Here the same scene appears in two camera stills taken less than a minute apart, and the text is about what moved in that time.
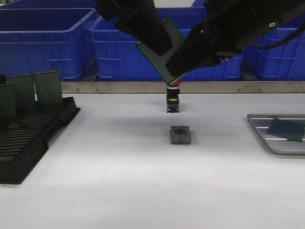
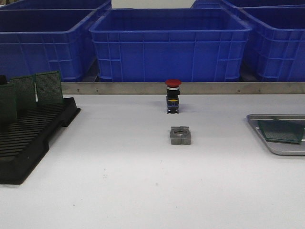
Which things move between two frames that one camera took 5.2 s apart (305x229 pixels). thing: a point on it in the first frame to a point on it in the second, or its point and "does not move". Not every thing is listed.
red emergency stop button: x=172 y=98 does not move
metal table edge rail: x=186 y=88 does not move
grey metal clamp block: x=180 y=135 does not move
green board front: x=160 y=62 to x=282 y=130
